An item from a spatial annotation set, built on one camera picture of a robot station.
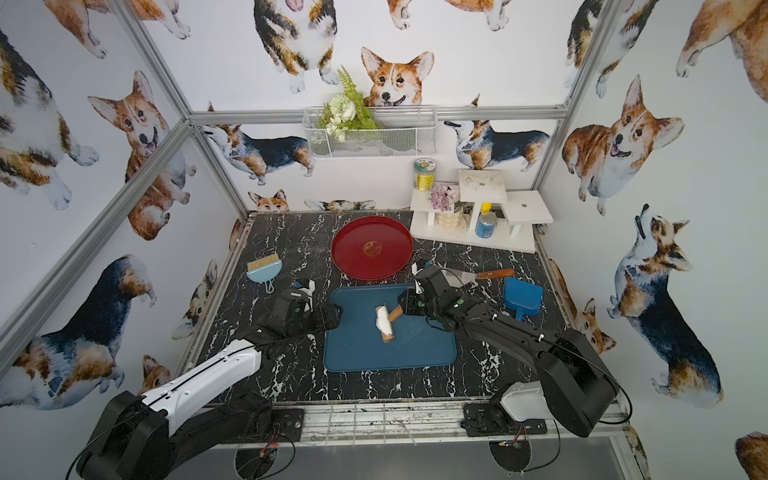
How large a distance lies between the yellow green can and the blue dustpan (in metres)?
0.43

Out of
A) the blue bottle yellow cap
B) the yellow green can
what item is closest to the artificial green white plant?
the yellow green can

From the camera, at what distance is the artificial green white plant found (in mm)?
791

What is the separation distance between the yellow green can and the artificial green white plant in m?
0.25

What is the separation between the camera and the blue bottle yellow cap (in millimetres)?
1089

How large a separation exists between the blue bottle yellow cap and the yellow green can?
0.69 feet

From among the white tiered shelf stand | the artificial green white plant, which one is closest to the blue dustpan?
the white tiered shelf stand

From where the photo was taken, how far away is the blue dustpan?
95cm

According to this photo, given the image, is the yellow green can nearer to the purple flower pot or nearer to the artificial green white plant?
the purple flower pot

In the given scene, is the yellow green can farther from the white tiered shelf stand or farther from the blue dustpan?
the blue dustpan

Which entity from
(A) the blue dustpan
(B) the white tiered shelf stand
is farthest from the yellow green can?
(A) the blue dustpan

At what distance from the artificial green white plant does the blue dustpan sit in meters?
0.67

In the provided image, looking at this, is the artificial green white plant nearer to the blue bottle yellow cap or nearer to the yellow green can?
the yellow green can

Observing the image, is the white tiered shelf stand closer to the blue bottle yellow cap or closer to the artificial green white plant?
the blue bottle yellow cap

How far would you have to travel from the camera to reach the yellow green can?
3.42 ft
